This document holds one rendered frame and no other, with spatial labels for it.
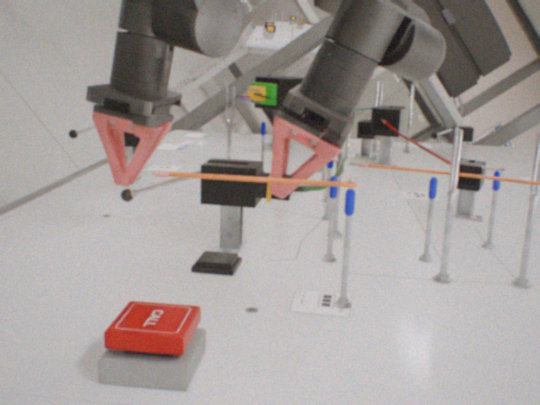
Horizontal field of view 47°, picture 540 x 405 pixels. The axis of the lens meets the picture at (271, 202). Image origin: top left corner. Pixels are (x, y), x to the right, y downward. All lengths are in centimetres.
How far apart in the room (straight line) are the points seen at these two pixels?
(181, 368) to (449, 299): 26
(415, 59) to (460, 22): 101
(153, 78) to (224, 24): 10
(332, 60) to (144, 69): 18
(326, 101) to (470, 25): 108
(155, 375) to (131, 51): 33
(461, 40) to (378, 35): 107
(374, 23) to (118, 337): 35
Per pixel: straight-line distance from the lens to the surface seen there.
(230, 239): 64
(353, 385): 41
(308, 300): 53
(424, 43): 63
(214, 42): 57
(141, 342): 39
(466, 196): 85
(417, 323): 51
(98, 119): 64
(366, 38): 58
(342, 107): 59
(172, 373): 39
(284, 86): 128
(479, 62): 165
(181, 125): 159
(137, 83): 62
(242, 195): 61
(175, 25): 57
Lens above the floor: 130
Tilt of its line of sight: 13 degrees down
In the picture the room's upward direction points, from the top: 58 degrees clockwise
